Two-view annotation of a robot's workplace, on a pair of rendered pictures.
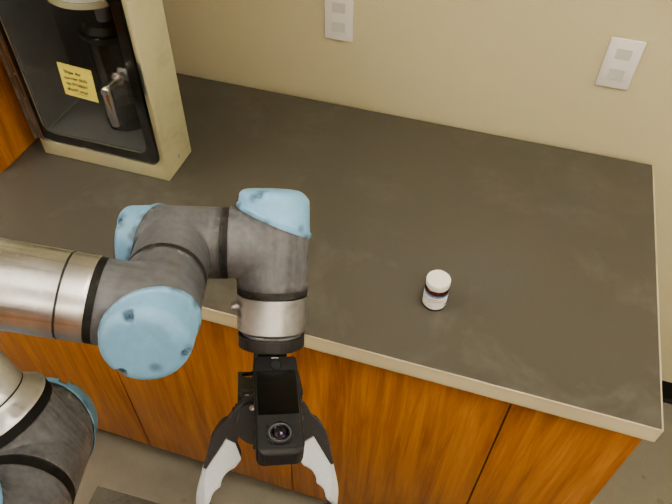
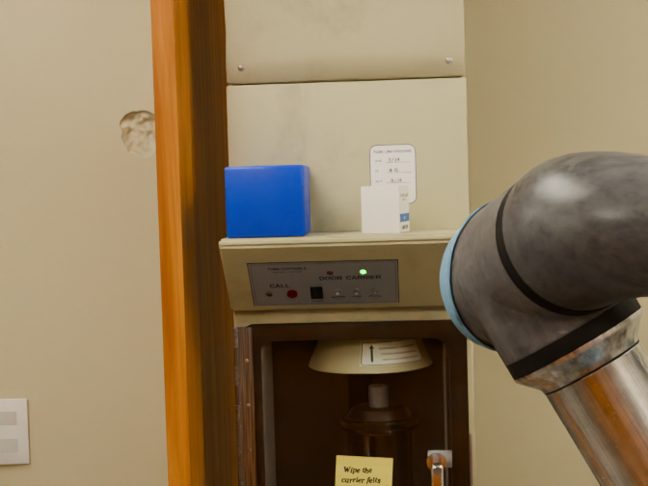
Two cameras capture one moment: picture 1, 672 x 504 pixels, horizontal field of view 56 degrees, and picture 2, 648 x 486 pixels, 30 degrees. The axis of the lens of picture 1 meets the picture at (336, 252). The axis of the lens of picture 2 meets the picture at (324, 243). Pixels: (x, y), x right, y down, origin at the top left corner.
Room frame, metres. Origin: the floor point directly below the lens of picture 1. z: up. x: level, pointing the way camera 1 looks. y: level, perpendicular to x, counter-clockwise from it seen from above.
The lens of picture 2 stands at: (-0.46, 0.92, 1.58)
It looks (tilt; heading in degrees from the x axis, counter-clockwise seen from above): 3 degrees down; 347
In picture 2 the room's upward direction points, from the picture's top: 2 degrees counter-clockwise
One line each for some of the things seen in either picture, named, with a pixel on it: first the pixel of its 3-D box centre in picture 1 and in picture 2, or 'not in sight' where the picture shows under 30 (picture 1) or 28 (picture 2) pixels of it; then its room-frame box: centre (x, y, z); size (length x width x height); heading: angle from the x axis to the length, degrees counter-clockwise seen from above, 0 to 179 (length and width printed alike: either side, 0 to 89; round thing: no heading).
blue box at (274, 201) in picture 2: not in sight; (269, 201); (1.08, 0.64, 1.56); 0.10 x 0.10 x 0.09; 74
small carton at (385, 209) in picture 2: not in sight; (385, 208); (1.04, 0.50, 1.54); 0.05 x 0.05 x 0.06; 59
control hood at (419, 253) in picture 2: not in sight; (348, 272); (1.06, 0.54, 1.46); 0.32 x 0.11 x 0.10; 74
